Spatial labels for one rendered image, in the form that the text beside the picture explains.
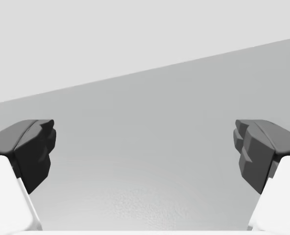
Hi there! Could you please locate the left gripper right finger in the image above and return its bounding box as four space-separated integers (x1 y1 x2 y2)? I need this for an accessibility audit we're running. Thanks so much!
233 119 290 232

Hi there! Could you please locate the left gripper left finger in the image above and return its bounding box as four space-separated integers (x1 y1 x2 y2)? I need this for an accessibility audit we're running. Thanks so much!
0 119 57 232

